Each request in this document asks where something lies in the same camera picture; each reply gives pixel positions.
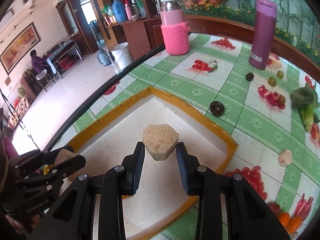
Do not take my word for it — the small beige piece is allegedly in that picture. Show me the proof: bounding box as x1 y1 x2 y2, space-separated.
54 148 76 167

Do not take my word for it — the beige sugarcane piece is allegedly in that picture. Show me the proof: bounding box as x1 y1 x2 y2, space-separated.
278 150 292 167

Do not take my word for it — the dark passion fruit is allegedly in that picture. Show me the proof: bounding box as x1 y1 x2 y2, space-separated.
210 101 225 117

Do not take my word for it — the round beige slice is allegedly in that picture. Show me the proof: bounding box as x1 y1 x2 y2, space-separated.
142 124 179 161

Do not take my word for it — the red jujube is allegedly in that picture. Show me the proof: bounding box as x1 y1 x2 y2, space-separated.
268 203 280 215

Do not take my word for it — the orange mandarin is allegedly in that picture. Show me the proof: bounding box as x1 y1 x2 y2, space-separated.
286 215 302 235
277 212 290 227

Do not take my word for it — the white foam tray yellow tape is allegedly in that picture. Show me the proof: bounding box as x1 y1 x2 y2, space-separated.
69 87 238 239

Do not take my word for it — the seated person in purple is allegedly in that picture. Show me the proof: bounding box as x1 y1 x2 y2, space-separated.
30 49 54 76

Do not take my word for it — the brownish grape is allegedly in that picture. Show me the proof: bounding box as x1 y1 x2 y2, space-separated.
277 95 286 106

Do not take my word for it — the green bok choy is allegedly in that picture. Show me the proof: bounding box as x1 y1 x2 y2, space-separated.
290 83 319 132

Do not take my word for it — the green grape left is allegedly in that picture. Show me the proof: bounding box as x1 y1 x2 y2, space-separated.
267 77 277 87

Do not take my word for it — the green grape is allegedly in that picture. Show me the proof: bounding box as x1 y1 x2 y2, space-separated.
276 70 284 80
267 77 277 87

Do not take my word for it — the small dark olive fruit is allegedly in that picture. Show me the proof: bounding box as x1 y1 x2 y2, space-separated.
245 73 254 82

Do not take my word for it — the metal kettle on floor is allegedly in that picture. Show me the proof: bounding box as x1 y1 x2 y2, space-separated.
97 48 111 67

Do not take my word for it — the green grape right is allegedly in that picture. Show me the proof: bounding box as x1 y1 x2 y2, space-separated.
276 70 284 80

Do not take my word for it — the white plastic bucket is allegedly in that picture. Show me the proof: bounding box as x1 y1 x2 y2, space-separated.
111 42 134 69

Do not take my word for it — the purple thermos bottle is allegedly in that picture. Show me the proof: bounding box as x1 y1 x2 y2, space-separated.
248 0 277 70

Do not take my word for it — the blue thermos jug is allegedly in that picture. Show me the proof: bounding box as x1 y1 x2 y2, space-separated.
112 0 127 23

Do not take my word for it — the pink jar knitted sleeve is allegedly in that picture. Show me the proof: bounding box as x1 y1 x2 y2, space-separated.
160 0 190 55

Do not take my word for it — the pink bottle on cabinet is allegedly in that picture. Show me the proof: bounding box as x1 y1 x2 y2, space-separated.
124 0 133 21

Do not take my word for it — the framed wall painting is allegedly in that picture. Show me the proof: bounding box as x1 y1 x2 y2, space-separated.
1 23 41 75

